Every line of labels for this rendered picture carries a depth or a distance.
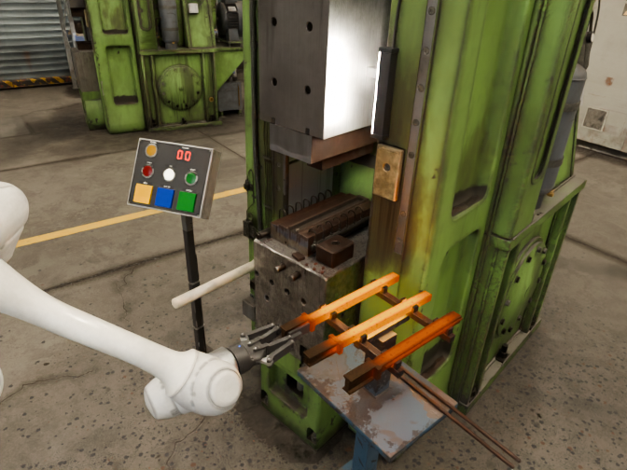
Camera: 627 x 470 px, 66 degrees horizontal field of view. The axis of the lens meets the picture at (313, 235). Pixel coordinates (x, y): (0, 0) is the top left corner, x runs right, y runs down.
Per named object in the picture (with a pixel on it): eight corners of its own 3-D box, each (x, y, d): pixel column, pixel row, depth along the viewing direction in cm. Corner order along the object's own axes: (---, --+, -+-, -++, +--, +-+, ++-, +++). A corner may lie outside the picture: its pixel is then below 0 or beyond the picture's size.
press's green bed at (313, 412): (315, 454, 207) (320, 375, 184) (258, 406, 229) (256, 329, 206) (390, 385, 243) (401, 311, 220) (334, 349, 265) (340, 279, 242)
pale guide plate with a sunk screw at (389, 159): (394, 201, 154) (400, 151, 146) (371, 193, 159) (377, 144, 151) (397, 200, 156) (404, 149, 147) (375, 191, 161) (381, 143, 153)
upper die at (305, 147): (311, 164, 157) (312, 136, 153) (269, 149, 169) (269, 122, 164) (385, 138, 185) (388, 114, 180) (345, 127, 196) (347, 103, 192)
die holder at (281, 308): (320, 376, 184) (326, 279, 162) (255, 329, 206) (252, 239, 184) (402, 311, 220) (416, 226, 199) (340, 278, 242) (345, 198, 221)
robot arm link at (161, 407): (210, 393, 118) (231, 395, 108) (149, 426, 109) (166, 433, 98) (194, 352, 118) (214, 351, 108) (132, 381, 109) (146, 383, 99)
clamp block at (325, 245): (332, 269, 167) (333, 254, 164) (314, 260, 172) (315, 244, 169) (354, 256, 175) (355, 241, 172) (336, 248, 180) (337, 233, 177)
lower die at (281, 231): (307, 256, 175) (308, 236, 170) (270, 237, 186) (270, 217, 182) (376, 220, 202) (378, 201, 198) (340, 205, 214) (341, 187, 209)
